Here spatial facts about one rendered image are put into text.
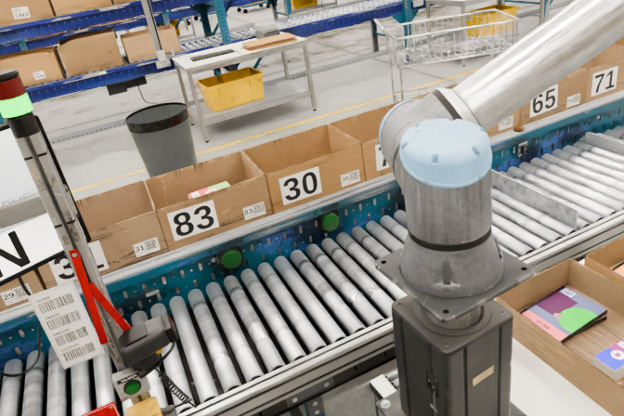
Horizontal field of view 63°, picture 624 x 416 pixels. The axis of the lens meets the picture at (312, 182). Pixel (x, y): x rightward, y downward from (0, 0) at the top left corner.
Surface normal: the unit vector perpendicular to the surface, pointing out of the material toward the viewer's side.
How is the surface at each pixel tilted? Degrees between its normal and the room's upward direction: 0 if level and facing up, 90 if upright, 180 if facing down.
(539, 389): 0
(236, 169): 90
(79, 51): 84
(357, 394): 0
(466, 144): 5
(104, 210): 90
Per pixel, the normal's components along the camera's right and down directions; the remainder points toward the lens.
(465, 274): 0.03, 0.11
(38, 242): 0.69, 0.16
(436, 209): -0.37, 0.48
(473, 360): 0.47, 0.33
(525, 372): -0.15, -0.88
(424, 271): -0.67, 0.11
